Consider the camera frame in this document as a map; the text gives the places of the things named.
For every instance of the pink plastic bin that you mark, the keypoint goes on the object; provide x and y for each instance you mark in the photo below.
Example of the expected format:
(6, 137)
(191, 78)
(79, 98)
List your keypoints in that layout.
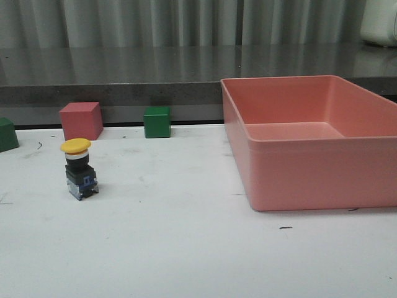
(311, 142)

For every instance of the pink cube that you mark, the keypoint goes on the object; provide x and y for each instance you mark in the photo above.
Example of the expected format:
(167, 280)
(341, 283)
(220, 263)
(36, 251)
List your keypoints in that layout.
(81, 120)

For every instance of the dark green block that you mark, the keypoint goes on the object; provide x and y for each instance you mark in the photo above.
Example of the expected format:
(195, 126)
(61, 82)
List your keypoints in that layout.
(8, 137)

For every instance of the white appliance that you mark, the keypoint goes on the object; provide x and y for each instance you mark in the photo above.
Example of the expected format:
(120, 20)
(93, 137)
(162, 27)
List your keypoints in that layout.
(379, 23)

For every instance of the yellow push button switch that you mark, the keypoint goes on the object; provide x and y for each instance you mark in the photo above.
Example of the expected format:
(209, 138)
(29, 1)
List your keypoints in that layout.
(80, 176)

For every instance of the green cube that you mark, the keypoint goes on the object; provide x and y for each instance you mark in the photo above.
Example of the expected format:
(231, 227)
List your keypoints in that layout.
(157, 122)

